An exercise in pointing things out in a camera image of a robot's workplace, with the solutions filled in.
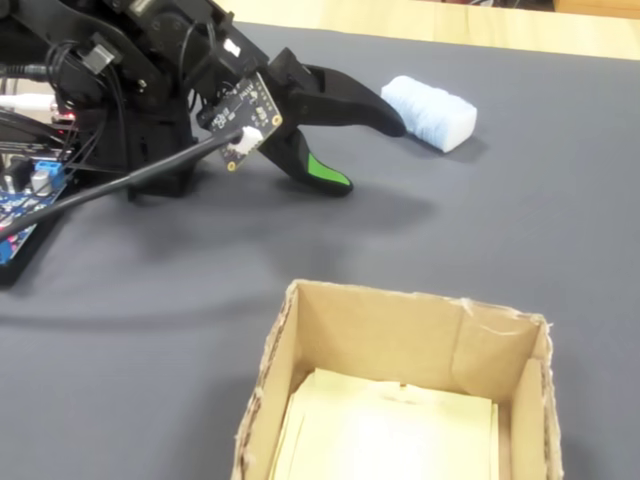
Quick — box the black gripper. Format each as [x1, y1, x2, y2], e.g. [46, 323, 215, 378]
[192, 19, 407, 198]

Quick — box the blue and white foam block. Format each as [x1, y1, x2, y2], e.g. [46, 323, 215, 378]
[380, 74, 478, 154]

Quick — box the open cardboard box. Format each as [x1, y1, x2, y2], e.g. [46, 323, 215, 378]
[230, 278, 564, 480]

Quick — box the grey table mat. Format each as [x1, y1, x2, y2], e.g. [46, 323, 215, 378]
[0, 19, 640, 480]

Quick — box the small driver circuit board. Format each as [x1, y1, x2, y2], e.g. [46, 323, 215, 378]
[49, 110, 81, 137]

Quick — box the blue controller circuit board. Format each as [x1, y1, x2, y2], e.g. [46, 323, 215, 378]
[0, 157, 71, 266]

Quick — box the black camera circuit board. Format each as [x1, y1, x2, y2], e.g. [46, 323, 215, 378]
[196, 74, 284, 172]

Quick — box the thick black camera cable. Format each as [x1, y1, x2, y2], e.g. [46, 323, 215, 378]
[0, 128, 242, 239]

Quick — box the thin black servo wire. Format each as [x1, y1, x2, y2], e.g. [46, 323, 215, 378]
[45, 40, 127, 167]

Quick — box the black power plug cable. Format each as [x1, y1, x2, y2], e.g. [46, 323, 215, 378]
[0, 62, 52, 84]

